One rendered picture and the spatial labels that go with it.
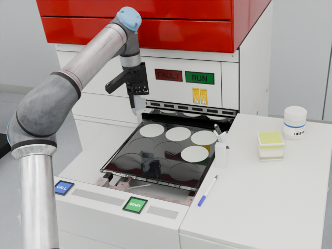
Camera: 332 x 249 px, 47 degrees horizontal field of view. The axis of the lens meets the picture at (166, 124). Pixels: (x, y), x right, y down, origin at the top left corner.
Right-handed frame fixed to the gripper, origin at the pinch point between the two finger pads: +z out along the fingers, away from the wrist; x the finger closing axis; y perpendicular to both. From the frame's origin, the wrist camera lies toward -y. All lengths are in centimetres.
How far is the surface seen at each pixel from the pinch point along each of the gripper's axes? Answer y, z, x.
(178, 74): 19.3, -11.2, 5.5
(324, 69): 134, 47, 112
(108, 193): -9.0, 3.7, -41.7
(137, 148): -0.2, 9.7, -11.2
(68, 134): -68, 99, 158
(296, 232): 39, 3, -67
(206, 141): 26.1, 9.7, -12.3
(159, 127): 9.3, 9.6, 1.8
